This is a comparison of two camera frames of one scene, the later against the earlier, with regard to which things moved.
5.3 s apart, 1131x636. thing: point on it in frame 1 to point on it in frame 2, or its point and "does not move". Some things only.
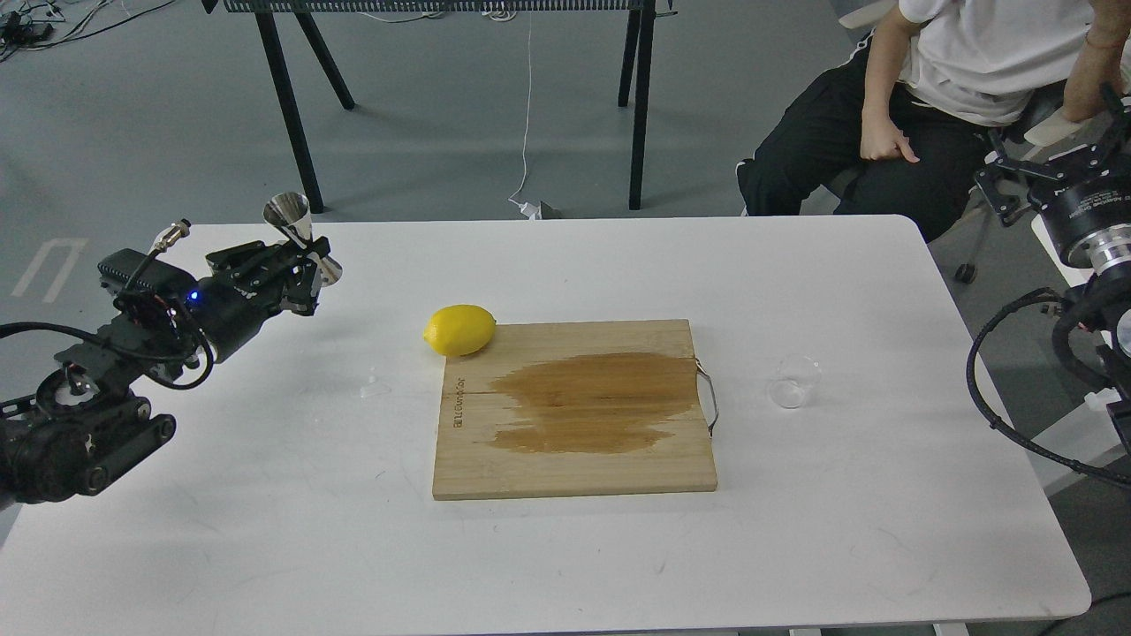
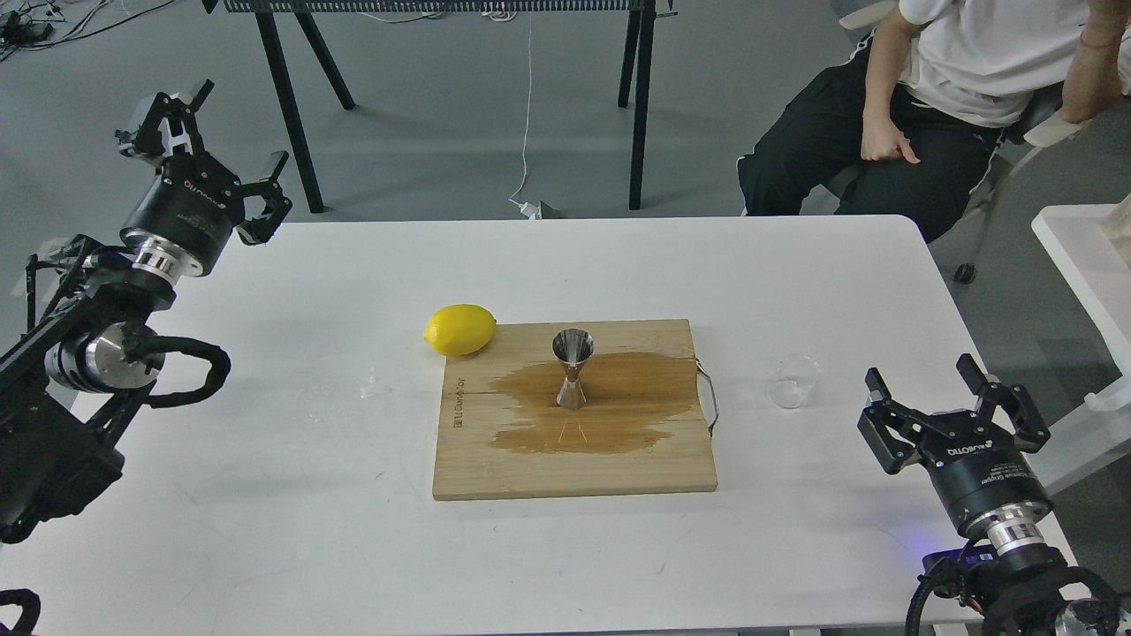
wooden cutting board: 573,409 does not move
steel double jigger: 292,212 to 573,346
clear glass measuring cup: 797,374 does not move
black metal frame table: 634,71 does not move
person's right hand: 879,136 does not move
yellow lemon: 459,329 does not move
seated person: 899,123 does not move
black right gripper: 1082,192 to 989,486
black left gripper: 245,285 to 186,212
